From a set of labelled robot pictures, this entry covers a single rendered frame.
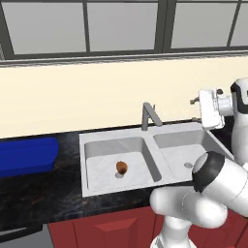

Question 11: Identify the grey double-basin sink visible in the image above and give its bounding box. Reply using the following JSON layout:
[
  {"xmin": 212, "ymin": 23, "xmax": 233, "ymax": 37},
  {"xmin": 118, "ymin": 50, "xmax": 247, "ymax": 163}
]
[{"xmin": 78, "ymin": 121, "xmax": 235, "ymax": 199}]

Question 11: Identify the brown round produce item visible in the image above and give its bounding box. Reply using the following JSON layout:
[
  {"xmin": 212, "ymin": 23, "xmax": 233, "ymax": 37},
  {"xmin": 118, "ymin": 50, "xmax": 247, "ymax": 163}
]
[{"xmin": 115, "ymin": 160, "xmax": 129, "ymax": 175}]

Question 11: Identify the grey sink faucet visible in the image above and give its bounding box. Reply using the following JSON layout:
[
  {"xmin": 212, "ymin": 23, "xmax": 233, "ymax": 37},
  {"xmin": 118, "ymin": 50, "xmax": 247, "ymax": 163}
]
[{"xmin": 140, "ymin": 102, "xmax": 165, "ymax": 132}]

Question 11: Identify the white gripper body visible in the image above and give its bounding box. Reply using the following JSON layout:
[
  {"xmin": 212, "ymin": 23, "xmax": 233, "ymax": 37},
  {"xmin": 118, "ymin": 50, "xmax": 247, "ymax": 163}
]
[{"xmin": 198, "ymin": 88, "xmax": 226, "ymax": 131}]

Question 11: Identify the blue tray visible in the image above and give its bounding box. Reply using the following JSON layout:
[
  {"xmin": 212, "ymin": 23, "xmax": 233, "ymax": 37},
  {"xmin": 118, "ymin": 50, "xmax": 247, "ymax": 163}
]
[{"xmin": 0, "ymin": 137, "xmax": 60, "ymax": 179}]

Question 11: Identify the red cabinet door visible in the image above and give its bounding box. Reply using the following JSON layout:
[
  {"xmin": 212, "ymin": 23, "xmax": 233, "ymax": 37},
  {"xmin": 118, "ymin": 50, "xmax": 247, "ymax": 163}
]
[
  {"xmin": 47, "ymin": 222, "xmax": 78, "ymax": 248},
  {"xmin": 188, "ymin": 211, "xmax": 248, "ymax": 248},
  {"xmin": 72, "ymin": 205, "xmax": 157, "ymax": 248}
]

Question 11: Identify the grey-framed window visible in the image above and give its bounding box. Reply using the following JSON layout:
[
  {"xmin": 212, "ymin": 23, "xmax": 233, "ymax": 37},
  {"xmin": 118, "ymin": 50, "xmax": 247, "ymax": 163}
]
[{"xmin": 0, "ymin": 0, "xmax": 248, "ymax": 62}]

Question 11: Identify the grey dishwasher with dark handle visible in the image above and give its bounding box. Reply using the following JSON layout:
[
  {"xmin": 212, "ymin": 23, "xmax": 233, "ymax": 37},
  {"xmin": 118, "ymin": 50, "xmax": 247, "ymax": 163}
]
[{"xmin": 0, "ymin": 224, "xmax": 54, "ymax": 248}]

